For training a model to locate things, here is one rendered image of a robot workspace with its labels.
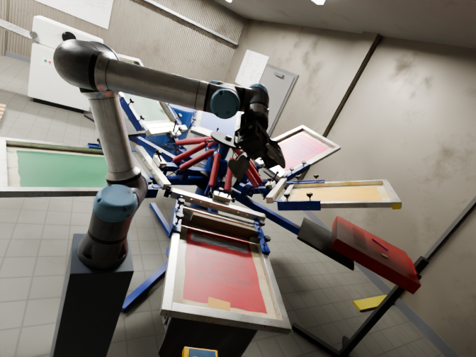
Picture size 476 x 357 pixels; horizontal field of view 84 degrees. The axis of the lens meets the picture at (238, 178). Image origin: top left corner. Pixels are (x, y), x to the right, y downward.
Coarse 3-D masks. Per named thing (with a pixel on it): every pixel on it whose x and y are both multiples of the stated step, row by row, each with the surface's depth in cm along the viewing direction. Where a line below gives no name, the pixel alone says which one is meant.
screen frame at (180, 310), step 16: (192, 208) 173; (240, 224) 182; (176, 240) 140; (176, 256) 130; (272, 272) 148; (272, 288) 137; (176, 304) 107; (208, 320) 109; (224, 320) 110; (240, 320) 112; (256, 320) 115; (272, 320) 119; (288, 320) 122
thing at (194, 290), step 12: (192, 228) 160; (192, 240) 151; (192, 252) 142; (192, 264) 134; (192, 276) 127; (192, 288) 121; (204, 288) 124; (216, 288) 127; (192, 300) 116; (204, 300) 118
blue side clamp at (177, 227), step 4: (176, 200) 170; (176, 204) 167; (176, 208) 164; (180, 208) 166; (172, 216) 162; (172, 220) 154; (176, 220) 153; (180, 220) 155; (172, 224) 148; (176, 224) 151; (180, 224) 152; (172, 228) 145; (176, 228) 147; (180, 228) 148
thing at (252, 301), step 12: (228, 240) 164; (240, 240) 169; (228, 252) 154; (240, 252) 158; (252, 264) 153; (252, 276) 144; (228, 288) 130; (252, 288) 136; (228, 300) 123; (240, 300) 126; (252, 300) 129; (264, 312) 125
